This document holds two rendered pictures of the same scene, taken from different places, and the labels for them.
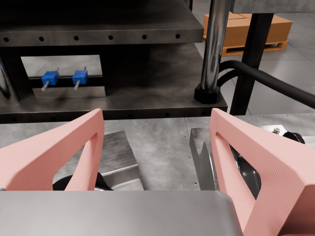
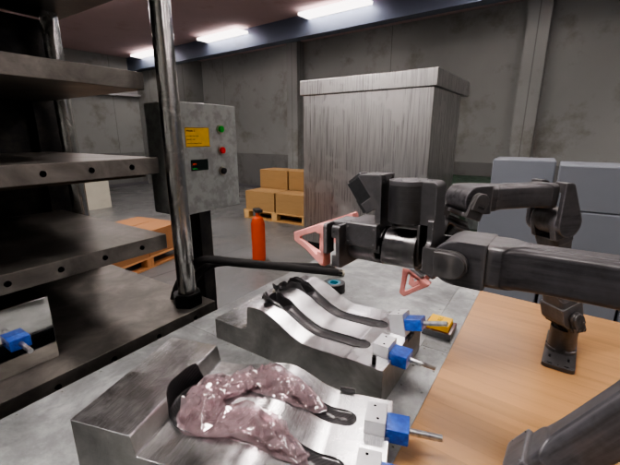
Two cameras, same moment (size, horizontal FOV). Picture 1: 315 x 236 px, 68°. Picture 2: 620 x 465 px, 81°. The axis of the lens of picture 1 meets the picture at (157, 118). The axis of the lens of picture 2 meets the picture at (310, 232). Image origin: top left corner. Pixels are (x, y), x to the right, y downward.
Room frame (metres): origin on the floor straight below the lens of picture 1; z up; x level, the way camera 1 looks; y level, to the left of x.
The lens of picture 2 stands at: (-0.27, 0.48, 1.36)
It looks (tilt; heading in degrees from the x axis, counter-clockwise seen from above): 15 degrees down; 307
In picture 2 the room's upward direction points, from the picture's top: straight up
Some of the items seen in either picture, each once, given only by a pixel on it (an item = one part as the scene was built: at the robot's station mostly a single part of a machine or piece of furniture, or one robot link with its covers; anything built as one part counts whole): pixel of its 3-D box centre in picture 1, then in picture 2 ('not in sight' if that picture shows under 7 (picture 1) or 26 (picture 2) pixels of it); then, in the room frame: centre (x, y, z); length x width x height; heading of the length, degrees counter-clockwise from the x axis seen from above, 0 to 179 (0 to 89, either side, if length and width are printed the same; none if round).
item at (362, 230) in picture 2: not in sight; (367, 208); (-0.01, 0.00, 1.25); 0.07 x 0.06 x 0.11; 90
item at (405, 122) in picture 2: not in sight; (381, 169); (1.65, -3.47, 0.97); 1.50 x 1.20 x 1.93; 2
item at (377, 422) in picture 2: not in sight; (402, 430); (-0.08, -0.04, 0.86); 0.13 x 0.05 x 0.05; 21
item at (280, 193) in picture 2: not in sight; (288, 194); (3.69, -4.17, 0.39); 1.33 x 0.95 x 0.78; 1
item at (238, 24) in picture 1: (243, 31); (124, 246); (3.58, -1.29, 0.20); 1.14 x 0.82 x 0.40; 99
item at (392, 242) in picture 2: not in sight; (404, 244); (-0.07, 0.00, 1.21); 0.07 x 0.06 x 0.07; 0
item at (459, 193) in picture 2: not in sight; (512, 209); (-0.15, -0.42, 1.20); 0.30 x 0.09 x 0.12; 53
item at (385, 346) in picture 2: not in sight; (404, 357); (-0.02, -0.19, 0.89); 0.13 x 0.05 x 0.05; 3
